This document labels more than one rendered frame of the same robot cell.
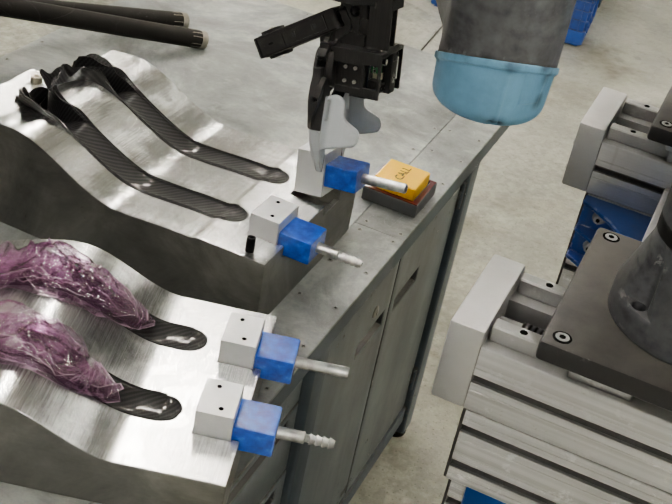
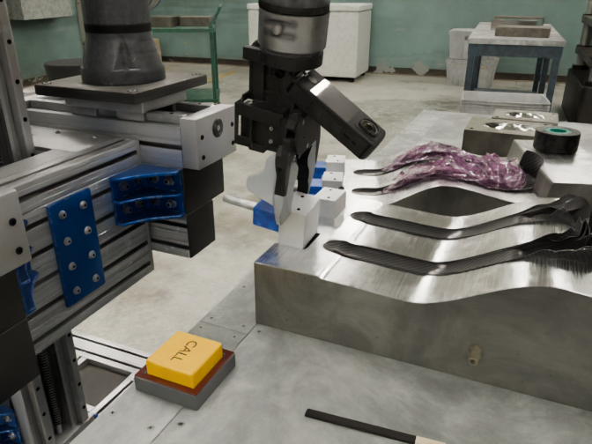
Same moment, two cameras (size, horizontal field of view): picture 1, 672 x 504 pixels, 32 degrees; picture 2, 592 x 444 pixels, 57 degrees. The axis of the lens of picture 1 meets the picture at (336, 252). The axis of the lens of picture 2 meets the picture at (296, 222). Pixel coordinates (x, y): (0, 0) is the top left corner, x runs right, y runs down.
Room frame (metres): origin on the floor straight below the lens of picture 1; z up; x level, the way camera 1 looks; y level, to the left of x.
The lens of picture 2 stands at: (1.86, 0.10, 1.21)
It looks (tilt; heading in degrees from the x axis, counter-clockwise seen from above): 24 degrees down; 185
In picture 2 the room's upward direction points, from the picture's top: straight up
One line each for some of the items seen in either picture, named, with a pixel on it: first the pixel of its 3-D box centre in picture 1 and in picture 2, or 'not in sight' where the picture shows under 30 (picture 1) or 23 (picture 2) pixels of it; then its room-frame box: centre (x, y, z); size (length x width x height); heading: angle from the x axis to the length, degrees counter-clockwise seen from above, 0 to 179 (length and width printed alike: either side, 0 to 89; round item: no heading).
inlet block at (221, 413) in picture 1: (266, 429); (312, 170); (0.82, 0.03, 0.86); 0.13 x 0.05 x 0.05; 89
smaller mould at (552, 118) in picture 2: not in sight; (523, 125); (0.29, 0.60, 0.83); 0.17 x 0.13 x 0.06; 71
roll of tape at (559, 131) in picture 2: not in sight; (556, 139); (0.80, 0.50, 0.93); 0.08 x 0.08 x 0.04
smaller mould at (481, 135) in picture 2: not in sight; (506, 139); (0.47, 0.51, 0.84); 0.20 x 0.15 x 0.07; 71
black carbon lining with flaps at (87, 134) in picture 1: (142, 131); (469, 231); (1.22, 0.26, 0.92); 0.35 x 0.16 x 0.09; 71
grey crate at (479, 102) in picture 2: not in sight; (501, 111); (-2.28, 1.24, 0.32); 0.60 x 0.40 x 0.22; 80
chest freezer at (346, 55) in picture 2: not in sight; (310, 40); (-5.87, -0.44, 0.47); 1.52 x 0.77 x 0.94; 76
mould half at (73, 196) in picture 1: (133, 159); (475, 270); (1.24, 0.27, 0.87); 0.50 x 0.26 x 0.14; 71
